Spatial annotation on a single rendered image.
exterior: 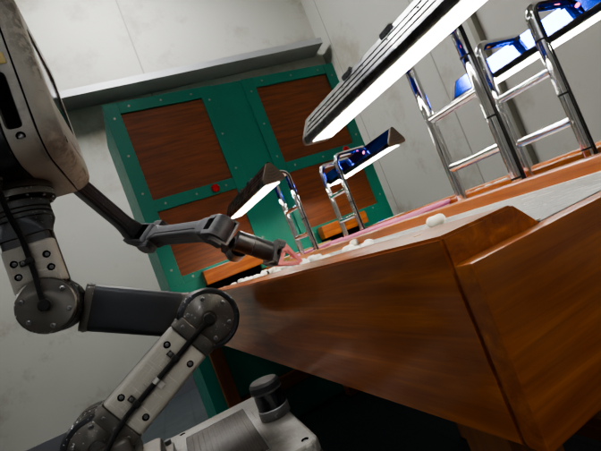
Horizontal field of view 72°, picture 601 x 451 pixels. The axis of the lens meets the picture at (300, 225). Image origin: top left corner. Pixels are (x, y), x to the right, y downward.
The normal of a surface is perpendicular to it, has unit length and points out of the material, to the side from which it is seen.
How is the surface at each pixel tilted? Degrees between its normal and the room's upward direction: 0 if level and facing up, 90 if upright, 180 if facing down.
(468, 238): 90
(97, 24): 90
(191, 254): 90
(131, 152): 90
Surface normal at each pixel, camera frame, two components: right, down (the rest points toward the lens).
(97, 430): 0.30, -0.18
